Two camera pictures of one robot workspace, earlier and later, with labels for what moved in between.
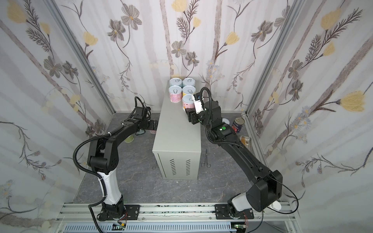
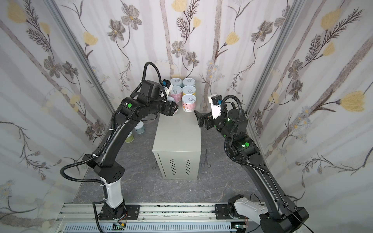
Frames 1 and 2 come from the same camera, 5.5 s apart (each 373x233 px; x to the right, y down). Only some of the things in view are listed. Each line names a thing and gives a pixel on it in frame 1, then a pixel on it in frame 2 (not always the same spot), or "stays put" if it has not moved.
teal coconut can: [188, 81] stays put
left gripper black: [152, 127] to [170, 108]
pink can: [175, 93] stays put
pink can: [188, 101] stays put
